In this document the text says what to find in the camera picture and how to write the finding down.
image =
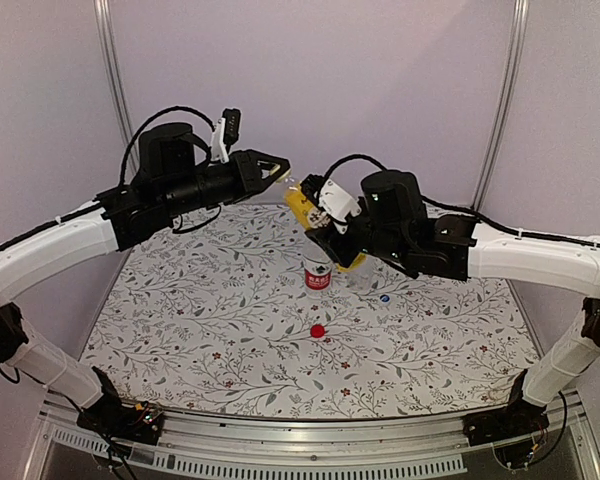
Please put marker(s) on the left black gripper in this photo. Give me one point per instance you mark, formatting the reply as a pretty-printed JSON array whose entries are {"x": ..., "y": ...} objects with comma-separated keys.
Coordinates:
[{"x": 248, "y": 172}]

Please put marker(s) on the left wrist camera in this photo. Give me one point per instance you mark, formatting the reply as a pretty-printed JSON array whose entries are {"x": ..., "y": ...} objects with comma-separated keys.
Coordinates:
[{"x": 225, "y": 135}]

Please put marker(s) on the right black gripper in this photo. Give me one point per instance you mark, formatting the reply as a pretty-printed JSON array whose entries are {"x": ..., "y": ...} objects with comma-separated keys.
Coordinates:
[{"x": 330, "y": 240}]

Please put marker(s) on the red bottle cap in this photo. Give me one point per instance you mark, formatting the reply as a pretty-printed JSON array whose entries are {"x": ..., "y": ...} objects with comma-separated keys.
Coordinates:
[{"x": 317, "y": 331}]

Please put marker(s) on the red cap water bottle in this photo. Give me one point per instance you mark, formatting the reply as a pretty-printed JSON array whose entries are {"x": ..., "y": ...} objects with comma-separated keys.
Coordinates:
[{"x": 317, "y": 270}]

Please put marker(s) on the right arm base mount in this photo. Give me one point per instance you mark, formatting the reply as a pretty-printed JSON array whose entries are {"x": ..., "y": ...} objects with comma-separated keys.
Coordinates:
[{"x": 515, "y": 422}]

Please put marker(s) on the right metal frame post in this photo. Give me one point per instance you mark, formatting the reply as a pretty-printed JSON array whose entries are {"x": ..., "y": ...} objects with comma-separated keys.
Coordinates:
[{"x": 513, "y": 60}]

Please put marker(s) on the metal frame post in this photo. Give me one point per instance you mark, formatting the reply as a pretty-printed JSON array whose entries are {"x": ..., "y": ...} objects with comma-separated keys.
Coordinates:
[
  {"x": 513, "y": 60},
  {"x": 111, "y": 64}
]

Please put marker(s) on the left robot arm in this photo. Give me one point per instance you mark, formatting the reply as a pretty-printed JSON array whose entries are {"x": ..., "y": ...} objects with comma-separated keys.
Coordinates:
[{"x": 179, "y": 173}]

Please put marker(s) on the aluminium front rail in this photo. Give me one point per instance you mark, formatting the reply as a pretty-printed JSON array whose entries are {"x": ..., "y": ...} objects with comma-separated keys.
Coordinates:
[{"x": 212, "y": 446}]

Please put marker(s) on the clear plastic bottle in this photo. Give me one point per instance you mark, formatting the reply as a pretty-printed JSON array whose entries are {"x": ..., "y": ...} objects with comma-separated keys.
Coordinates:
[{"x": 359, "y": 277}]

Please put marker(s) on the pale yellow bottle cap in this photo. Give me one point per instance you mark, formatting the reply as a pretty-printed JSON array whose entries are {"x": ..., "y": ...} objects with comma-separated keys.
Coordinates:
[{"x": 285, "y": 178}]

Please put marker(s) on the left metal frame post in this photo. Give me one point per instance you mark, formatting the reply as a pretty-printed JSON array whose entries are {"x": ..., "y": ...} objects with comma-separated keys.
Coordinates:
[{"x": 111, "y": 64}]

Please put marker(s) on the yellow juice bottle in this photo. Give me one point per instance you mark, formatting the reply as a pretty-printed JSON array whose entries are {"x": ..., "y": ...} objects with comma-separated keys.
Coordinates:
[{"x": 298, "y": 205}]

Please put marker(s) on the floral table mat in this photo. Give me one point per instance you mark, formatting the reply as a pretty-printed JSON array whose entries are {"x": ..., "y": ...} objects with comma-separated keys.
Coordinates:
[{"x": 219, "y": 321}]

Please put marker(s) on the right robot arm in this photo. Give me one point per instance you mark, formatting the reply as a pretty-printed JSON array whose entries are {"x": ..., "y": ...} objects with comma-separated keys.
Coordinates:
[{"x": 390, "y": 222}]

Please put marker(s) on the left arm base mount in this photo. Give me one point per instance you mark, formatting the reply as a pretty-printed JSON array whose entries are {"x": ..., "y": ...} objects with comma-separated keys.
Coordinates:
[{"x": 109, "y": 416}]

